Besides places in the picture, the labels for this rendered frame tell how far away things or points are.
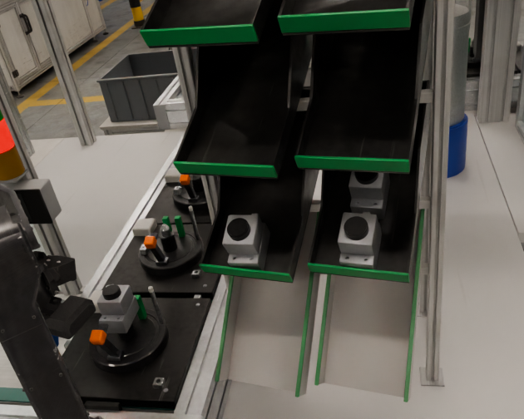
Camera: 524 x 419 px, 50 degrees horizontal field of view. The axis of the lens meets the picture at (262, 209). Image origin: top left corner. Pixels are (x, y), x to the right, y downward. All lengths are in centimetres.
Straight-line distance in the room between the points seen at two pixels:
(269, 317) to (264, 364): 7
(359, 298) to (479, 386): 30
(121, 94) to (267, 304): 218
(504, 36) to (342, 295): 115
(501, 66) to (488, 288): 83
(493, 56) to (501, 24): 9
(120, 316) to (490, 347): 66
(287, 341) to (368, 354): 12
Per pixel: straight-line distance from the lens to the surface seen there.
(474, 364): 109
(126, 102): 295
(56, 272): 85
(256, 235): 73
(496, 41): 183
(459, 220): 143
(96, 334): 94
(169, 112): 211
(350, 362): 87
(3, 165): 104
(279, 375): 88
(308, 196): 79
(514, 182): 160
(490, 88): 189
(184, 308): 108
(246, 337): 90
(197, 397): 94
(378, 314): 86
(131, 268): 123
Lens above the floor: 167
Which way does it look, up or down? 32 degrees down
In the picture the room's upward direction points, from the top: 9 degrees counter-clockwise
